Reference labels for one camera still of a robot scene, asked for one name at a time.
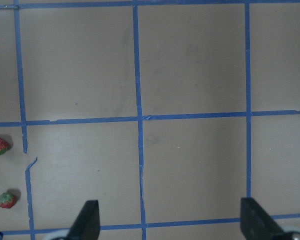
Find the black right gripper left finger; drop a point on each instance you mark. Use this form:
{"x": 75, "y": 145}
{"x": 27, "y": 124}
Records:
{"x": 87, "y": 224}

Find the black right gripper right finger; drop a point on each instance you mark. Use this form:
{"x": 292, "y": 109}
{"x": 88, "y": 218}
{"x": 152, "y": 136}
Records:
{"x": 256, "y": 224}

